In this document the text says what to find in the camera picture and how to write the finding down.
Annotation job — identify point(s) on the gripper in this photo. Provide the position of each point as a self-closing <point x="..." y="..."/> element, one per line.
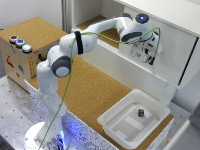
<point x="144" y="48"/>

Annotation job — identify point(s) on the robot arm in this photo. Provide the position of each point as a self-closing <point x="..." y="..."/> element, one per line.
<point x="90" y="40"/>

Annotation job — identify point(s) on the white sliding door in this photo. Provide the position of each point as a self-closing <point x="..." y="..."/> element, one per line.
<point x="171" y="56"/>

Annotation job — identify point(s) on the white cabinet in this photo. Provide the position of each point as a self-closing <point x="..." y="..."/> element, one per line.
<point x="173" y="15"/>

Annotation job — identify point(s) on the purple block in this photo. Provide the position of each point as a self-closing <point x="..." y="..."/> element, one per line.
<point x="141" y="112"/>

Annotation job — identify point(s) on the white plastic box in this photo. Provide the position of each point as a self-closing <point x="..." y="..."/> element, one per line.
<point x="133" y="125"/>

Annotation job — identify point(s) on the wooden drawer box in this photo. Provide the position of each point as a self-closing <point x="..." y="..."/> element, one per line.
<point x="31" y="31"/>

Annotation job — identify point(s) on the green button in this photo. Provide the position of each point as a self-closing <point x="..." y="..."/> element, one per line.
<point x="26" y="48"/>

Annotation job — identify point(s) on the blue button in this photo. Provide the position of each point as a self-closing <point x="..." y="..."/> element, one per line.
<point x="20" y="42"/>

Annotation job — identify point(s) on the red button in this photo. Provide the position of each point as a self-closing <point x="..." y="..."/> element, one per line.
<point x="13" y="39"/>

